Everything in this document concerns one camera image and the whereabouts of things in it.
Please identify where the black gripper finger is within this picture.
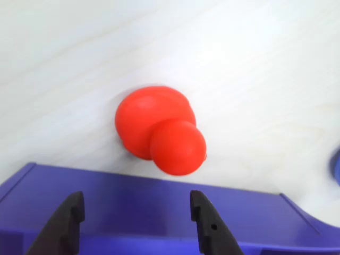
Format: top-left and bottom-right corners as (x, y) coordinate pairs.
(25, 191), (86, 255)
(190, 190), (245, 255)

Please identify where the red rubber duck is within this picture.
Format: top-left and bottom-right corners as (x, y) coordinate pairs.
(114, 85), (207, 176)

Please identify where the blue plastic box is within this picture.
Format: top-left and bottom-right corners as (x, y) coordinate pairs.
(0, 162), (340, 255)

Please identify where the blue rubber duck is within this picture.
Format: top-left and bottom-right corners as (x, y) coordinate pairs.
(329, 145), (340, 186)

